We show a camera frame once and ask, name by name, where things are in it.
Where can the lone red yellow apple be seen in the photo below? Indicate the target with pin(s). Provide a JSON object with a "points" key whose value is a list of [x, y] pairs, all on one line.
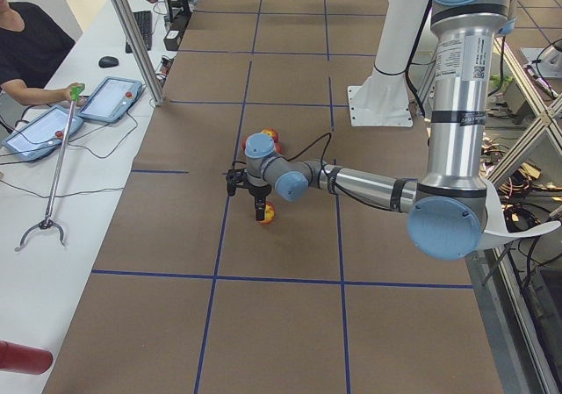
{"points": [[269, 213]]}

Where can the red yellow apple back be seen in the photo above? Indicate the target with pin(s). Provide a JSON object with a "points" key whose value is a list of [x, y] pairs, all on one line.
{"points": [[272, 133]]}

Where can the blue teach pendant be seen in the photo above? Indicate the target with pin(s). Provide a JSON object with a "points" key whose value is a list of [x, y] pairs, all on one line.
{"points": [[111, 100], [40, 137]]}

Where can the blue teach pendant near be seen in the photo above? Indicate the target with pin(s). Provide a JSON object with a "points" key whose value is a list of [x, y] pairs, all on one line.
{"points": [[40, 137]]}

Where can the blue teach pendant far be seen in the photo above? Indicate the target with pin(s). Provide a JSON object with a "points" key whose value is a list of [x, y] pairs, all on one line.
{"points": [[111, 100]]}

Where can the black keyboard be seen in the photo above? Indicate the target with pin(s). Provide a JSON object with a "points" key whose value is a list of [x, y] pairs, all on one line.
{"points": [[144, 23]]}

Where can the aluminium frame post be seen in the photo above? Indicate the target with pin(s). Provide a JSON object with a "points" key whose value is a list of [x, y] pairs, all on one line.
{"points": [[140, 53]]}

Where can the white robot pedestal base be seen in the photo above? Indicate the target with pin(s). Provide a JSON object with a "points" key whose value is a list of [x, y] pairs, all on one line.
{"points": [[382, 100]]}

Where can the person in black shirt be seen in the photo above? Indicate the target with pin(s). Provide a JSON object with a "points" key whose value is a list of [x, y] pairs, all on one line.
{"points": [[33, 47]]}

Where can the black computer mouse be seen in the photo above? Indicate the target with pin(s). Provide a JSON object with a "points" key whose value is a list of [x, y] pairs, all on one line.
{"points": [[108, 62]]}

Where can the person's hand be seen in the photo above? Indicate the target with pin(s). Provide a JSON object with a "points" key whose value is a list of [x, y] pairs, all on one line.
{"points": [[73, 94]]}

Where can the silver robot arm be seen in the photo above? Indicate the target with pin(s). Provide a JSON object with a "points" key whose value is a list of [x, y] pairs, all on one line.
{"points": [[451, 210]]}

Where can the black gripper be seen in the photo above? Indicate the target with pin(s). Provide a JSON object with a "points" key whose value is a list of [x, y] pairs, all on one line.
{"points": [[258, 191]]}

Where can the red cylinder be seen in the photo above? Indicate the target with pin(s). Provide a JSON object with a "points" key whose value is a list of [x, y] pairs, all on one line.
{"points": [[23, 359]]}

